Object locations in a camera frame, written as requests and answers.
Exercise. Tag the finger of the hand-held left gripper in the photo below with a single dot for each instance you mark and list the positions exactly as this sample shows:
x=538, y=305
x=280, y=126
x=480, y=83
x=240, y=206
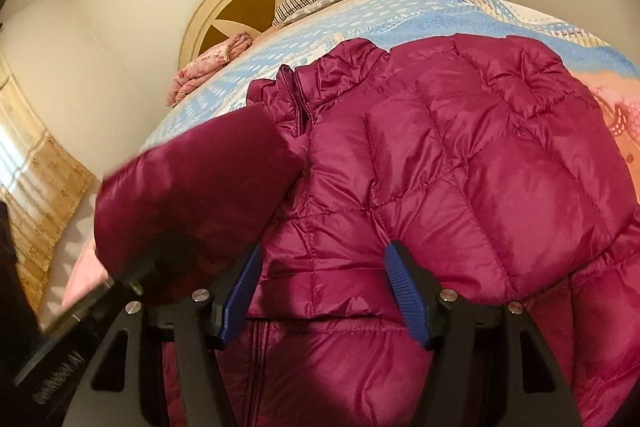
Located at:
x=117, y=287

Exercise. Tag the pink floral folded quilt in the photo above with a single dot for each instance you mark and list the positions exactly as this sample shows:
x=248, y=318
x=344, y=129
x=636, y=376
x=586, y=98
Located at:
x=200, y=67

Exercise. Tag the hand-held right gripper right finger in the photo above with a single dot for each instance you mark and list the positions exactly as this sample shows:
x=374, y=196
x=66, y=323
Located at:
x=404, y=292

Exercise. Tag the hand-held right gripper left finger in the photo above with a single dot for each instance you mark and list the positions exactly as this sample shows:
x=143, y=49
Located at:
x=241, y=297

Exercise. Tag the blue and pink printed blanket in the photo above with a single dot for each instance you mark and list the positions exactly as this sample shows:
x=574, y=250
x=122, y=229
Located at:
x=400, y=12

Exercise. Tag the magenta quilted down jacket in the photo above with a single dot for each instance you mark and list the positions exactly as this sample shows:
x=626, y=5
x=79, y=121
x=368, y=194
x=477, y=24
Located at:
x=450, y=157

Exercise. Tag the beige patterned window curtain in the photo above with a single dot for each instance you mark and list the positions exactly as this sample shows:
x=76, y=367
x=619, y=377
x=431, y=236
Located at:
x=45, y=187

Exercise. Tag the cream wooden bed headboard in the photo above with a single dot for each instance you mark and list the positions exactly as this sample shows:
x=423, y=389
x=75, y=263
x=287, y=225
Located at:
x=220, y=7

